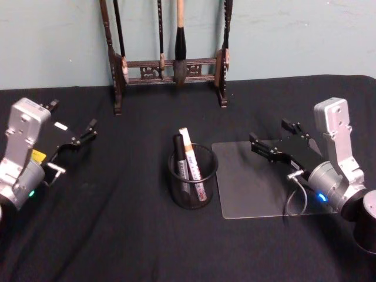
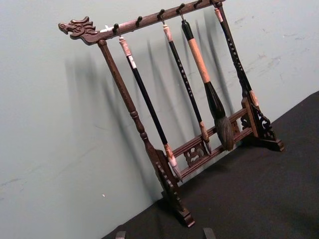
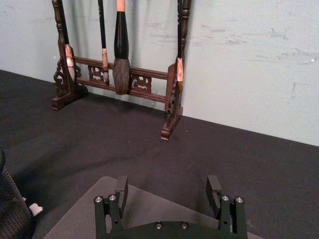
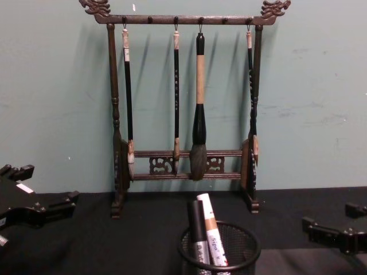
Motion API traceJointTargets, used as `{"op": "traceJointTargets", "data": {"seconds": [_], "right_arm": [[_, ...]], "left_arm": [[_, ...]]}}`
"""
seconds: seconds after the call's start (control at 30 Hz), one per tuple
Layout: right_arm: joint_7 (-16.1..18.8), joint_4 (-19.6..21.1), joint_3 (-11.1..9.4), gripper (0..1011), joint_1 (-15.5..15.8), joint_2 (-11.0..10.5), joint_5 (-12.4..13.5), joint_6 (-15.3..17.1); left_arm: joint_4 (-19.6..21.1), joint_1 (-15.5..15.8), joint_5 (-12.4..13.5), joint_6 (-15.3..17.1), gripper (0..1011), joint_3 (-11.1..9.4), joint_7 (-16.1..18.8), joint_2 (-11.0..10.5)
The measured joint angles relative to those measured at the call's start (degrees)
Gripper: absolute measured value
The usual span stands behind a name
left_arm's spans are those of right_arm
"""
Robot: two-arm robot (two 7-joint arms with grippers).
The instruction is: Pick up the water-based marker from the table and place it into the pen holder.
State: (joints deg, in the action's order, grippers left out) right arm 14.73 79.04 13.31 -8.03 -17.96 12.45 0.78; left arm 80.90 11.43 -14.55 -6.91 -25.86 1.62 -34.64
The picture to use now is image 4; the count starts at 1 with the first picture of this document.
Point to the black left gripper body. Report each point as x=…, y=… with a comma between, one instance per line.
x=17, y=206

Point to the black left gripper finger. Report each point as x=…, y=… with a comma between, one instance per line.
x=20, y=173
x=61, y=207

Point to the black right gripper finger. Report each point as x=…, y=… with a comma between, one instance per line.
x=322, y=232
x=357, y=211

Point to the black table cloth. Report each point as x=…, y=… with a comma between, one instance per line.
x=114, y=246

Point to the white and brown marker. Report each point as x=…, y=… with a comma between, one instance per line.
x=213, y=229

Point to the black and silver marker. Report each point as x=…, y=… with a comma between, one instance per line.
x=197, y=226

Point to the thin black brush, white bristles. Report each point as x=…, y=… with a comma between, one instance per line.
x=128, y=86

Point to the thin black brush, brown tip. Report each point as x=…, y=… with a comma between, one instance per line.
x=252, y=86

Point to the thin black brush, grey tip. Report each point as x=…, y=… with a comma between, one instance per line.
x=176, y=86

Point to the large tan and black brush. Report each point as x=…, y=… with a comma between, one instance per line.
x=200, y=77

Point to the dark carved wooden brush rack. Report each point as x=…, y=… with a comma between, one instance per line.
x=186, y=20

